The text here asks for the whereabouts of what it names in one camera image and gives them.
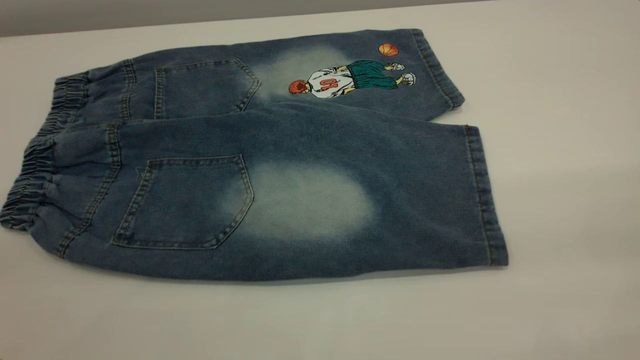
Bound white table cloth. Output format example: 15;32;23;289
0;0;640;360

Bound blue denim pants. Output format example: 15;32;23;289
0;28;509;282

